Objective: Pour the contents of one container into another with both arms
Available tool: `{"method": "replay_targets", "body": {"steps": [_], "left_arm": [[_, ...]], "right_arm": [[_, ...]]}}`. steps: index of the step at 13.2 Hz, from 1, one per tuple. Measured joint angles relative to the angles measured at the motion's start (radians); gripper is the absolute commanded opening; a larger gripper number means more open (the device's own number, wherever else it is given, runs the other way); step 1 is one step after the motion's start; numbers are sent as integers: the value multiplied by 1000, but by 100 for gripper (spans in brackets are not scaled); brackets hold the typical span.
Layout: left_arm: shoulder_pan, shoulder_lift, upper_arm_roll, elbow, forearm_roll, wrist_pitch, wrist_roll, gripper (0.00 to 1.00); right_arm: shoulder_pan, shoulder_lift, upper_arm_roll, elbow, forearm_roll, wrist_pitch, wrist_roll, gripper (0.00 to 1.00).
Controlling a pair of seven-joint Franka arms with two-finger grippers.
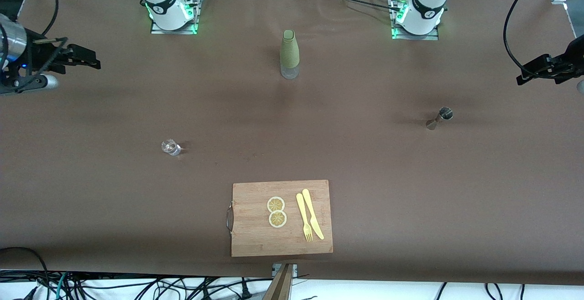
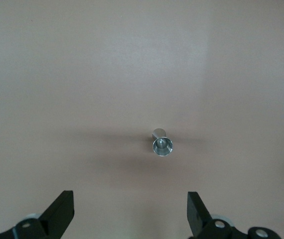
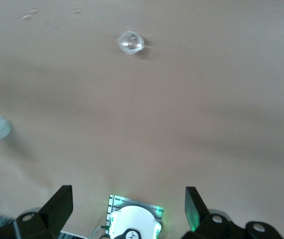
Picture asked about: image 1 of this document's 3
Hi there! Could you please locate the teal floor cable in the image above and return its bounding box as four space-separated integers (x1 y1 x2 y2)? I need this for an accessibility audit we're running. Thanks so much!
55 272 69 300

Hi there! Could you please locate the steel jigger measuring cup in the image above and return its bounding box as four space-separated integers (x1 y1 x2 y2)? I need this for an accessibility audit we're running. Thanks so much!
426 107 454 130

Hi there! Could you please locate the wooden post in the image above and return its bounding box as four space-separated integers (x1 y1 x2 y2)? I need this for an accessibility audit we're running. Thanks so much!
262 264 295 300

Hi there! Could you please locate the yellow plastic fork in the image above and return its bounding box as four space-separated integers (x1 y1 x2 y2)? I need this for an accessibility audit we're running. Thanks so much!
296 193 314 242

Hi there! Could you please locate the green sleeved glass bottle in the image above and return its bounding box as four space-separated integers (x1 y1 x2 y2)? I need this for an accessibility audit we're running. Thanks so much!
280 29 300 80

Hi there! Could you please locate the yellow plastic knife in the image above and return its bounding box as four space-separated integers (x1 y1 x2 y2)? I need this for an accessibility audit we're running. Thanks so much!
302 189 325 240

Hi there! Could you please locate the small clear glass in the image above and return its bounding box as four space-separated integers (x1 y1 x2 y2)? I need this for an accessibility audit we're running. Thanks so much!
161 139 182 156

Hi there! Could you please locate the black looped floor cable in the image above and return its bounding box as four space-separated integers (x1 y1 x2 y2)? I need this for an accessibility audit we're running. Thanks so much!
0 247 52 300

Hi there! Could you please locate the wooden cutting board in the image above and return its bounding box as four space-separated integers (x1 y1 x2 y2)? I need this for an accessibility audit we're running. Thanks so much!
226 180 334 258

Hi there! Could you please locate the black table cable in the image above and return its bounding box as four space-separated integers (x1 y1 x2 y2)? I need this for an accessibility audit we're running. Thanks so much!
325 0 398 11

